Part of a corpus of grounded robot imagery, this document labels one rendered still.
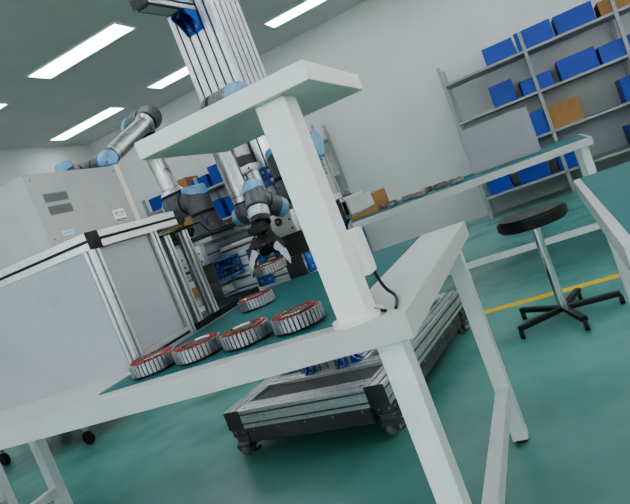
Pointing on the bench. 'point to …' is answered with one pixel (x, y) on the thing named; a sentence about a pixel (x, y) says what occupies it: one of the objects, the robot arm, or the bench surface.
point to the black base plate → (224, 306)
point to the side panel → (141, 294)
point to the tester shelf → (79, 248)
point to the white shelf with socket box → (221, 116)
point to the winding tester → (48, 213)
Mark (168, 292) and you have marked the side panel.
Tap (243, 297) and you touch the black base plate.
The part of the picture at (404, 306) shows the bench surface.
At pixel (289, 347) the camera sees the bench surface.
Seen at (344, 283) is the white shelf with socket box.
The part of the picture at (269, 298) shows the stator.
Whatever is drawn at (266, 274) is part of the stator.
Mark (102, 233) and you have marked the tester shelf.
